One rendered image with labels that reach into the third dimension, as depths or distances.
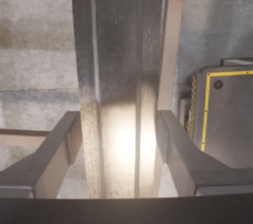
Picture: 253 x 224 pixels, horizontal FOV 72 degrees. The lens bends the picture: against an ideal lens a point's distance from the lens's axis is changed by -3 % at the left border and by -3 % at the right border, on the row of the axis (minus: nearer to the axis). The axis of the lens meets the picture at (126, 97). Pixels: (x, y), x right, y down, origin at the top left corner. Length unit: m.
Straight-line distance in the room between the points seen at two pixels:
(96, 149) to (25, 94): 1.08
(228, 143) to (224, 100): 0.22
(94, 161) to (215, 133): 0.78
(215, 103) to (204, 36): 0.44
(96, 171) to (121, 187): 0.03
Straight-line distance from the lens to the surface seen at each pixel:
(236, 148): 1.01
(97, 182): 0.19
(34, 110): 1.24
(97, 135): 0.16
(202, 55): 1.13
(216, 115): 0.88
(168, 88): 0.78
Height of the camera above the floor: 1.03
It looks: 73 degrees down
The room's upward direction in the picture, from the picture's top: 176 degrees clockwise
